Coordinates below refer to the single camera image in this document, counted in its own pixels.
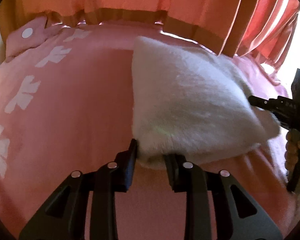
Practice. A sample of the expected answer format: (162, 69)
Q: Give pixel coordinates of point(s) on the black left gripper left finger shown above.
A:
(83, 205)

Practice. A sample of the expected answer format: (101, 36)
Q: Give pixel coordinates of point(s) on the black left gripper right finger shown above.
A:
(237, 214)

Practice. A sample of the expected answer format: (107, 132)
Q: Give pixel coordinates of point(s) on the white fluffy sweater black hearts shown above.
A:
(193, 103)

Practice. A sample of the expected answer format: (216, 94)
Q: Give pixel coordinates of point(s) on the right hand on gripper handle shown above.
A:
(291, 154)

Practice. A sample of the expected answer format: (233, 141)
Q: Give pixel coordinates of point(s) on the orange curtain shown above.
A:
(262, 29)

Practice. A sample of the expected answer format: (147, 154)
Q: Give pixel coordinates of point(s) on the pink pillow with white dot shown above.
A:
(29, 36)

